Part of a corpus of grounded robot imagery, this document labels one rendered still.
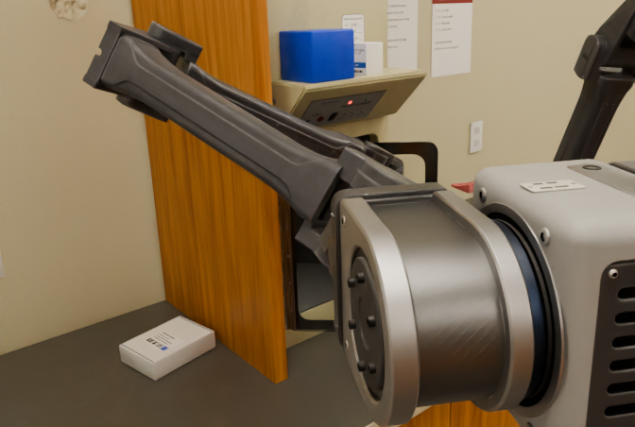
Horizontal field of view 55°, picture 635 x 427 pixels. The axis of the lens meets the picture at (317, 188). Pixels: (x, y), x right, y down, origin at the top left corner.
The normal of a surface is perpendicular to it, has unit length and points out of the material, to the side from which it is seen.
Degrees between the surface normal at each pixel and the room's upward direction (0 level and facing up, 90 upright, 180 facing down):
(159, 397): 0
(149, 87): 72
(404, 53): 90
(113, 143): 90
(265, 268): 90
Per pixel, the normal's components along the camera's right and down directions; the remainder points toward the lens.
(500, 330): 0.14, -0.01
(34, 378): -0.04, -0.96
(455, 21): 0.62, 0.20
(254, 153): -0.40, -0.04
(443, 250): 0.02, -0.82
